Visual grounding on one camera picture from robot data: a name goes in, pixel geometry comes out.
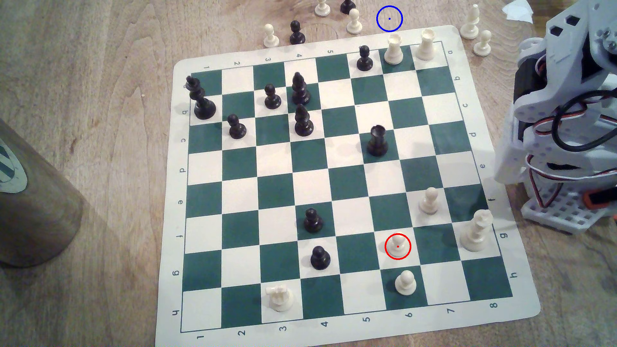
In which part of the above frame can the white chess rook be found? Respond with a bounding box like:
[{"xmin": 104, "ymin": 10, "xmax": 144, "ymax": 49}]
[
  {"xmin": 384, "ymin": 35, "xmax": 405, "ymax": 66},
  {"xmin": 416, "ymin": 28, "xmax": 437, "ymax": 61}
]

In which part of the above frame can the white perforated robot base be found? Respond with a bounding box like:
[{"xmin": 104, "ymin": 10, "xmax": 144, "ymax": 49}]
[{"xmin": 521, "ymin": 181, "xmax": 617, "ymax": 235}]

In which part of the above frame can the brown cylindrical container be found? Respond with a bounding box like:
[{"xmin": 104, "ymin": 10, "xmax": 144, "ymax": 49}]
[{"xmin": 0, "ymin": 118, "xmax": 85, "ymax": 269}]

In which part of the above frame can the black chess bishop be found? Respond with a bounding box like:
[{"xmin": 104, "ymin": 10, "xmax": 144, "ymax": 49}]
[
  {"xmin": 291, "ymin": 72, "xmax": 311, "ymax": 106},
  {"xmin": 294, "ymin": 104, "xmax": 314, "ymax": 137}
]

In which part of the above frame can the white chess bishop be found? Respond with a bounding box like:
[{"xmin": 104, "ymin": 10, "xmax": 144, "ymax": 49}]
[{"xmin": 459, "ymin": 4, "xmax": 481, "ymax": 40}]

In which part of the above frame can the white paper scrap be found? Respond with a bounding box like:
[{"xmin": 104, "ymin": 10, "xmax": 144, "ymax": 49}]
[{"xmin": 501, "ymin": 0, "xmax": 535, "ymax": 24}]

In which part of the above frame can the black chess rook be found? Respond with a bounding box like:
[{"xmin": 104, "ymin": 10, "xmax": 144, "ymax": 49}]
[{"xmin": 367, "ymin": 125, "xmax": 389, "ymax": 157}]

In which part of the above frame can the white chess king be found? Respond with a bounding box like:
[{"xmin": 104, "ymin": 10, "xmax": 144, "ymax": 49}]
[{"xmin": 460, "ymin": 209, "xmax": 494, "ymax": 253}]

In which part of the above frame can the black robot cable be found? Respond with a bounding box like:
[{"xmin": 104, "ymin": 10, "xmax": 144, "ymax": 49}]
[{"xmin": 550, "ymin": 89, "xmax": 617, "ymax": 148}]

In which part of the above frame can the black chess king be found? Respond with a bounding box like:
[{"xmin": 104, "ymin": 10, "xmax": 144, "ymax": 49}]
[{"xmin": 185, "ymin": 76, "xmax": 217, "ymax": 120}]

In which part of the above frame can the green white chess mat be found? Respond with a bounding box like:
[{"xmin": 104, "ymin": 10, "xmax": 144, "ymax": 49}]
[{"xmin": 155, "ymin": 25, "xmax": 541, "ymax": 347}]

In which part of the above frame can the red white servo wire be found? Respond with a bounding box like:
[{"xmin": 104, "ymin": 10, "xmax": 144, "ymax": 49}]
[
  {"xmin": 524, "ymin": 154, "xmax": 617, "ymax": 209},
  {"xmin": 532, "ymin": 94, "xmax": 617, "ymax": 137}
]

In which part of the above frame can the white chess knight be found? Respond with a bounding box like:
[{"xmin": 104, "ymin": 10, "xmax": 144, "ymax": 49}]
[{"xmin": 266, "ymin": 284, "xmax": 294, "ymax": 312}]

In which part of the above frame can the orange plastic part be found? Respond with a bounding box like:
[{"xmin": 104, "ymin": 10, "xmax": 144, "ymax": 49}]
[{"xmin": 582, "ymin": 190, "xmax": 617, "ymax": 210}]

